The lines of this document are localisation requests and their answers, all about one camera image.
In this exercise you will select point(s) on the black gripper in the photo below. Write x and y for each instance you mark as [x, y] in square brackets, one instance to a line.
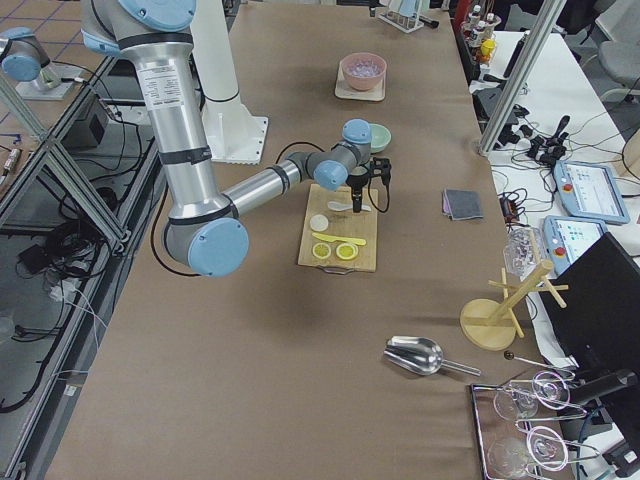
[357, 182]

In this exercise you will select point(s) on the wooden cup tree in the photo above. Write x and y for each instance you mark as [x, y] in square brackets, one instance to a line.
[492, 325]

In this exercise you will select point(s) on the wire glass rack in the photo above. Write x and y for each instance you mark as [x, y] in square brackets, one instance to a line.
[517, 428]

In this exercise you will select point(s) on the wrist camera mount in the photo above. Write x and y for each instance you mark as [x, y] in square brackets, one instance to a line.
[381, 168]

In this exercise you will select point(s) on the clear plastic container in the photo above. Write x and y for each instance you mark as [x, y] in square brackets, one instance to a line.
[523, 251]

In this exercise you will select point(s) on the grey folded cloth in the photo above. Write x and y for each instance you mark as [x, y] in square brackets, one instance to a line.
[461, 204]

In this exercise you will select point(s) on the lemon slice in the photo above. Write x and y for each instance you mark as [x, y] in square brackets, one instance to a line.
[321, 250]

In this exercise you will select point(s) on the aluminium frame post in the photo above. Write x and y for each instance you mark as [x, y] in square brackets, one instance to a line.
[546, 19]

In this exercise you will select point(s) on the upper teach pendant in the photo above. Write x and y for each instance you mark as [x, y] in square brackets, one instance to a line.
[588, 190]

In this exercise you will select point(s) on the white camera pillar with base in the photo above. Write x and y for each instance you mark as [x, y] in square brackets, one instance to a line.
[233, 133]

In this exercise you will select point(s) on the green ceramic bowl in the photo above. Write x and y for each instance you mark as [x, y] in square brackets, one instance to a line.
[380, 138]

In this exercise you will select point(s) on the teach pendant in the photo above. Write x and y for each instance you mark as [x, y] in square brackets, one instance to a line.
[588, 190]
[567, 238]

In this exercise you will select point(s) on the yellow plastic knife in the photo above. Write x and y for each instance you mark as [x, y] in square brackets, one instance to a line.
[334, 238]

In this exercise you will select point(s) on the cream rabbit tray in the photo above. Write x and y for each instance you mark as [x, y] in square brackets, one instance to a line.
[344, 91]

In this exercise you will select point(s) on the stacked lemon slices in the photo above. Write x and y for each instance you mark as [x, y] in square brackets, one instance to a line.
[346, 251]

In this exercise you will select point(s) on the pink bowl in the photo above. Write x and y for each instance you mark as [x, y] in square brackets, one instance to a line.
[363, 71]

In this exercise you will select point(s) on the lower teach pendant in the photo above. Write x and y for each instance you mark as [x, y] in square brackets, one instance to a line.
[567, 238]

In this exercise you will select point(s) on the black monitor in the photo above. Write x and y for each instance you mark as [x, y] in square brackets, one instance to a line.
[599, 326]

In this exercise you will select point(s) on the white ceramic spoon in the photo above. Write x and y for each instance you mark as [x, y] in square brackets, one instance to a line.
[338, 207]

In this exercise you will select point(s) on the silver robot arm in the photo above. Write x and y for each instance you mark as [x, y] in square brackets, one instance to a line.
[203, 231]
[22, 56]

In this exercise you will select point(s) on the metal ice scoop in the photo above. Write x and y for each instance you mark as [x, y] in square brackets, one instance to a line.
[422, 356]

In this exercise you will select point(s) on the bamboo cutting board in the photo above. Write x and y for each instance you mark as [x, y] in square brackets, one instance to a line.
[344, 223]

